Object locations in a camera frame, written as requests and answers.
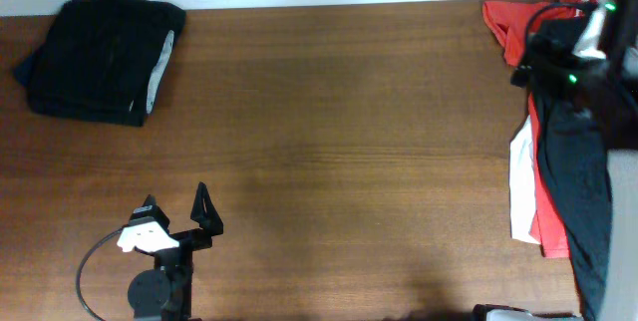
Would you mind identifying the dark green shorts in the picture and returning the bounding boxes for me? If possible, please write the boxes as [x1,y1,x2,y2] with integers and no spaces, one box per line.
[24,0,186,127]

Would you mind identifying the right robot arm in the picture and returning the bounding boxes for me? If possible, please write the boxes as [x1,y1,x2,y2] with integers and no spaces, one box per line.
[482,0,637,320]

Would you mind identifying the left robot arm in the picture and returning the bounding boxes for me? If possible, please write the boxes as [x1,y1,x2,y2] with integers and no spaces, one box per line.
[118,182,223,321]

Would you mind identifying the black garment on right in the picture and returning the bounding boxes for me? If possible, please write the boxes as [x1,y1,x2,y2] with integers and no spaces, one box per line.
[528,16,614,321]

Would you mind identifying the red t-shirt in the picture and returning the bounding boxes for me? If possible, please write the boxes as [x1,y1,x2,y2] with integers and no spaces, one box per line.
[482,0,569,258]

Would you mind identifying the white garment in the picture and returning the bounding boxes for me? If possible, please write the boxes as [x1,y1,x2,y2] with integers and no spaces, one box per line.
[508,117,539,244]

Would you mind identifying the folded navy blue garment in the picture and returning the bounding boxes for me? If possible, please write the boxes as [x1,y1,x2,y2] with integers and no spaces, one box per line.
[12,50,40,88]

